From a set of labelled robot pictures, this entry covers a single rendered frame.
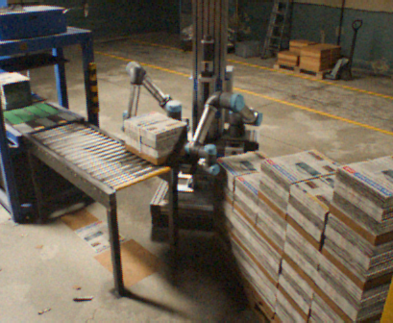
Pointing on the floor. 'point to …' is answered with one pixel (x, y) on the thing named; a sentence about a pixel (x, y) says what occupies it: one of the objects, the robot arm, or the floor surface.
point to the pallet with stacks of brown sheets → (308, 58)
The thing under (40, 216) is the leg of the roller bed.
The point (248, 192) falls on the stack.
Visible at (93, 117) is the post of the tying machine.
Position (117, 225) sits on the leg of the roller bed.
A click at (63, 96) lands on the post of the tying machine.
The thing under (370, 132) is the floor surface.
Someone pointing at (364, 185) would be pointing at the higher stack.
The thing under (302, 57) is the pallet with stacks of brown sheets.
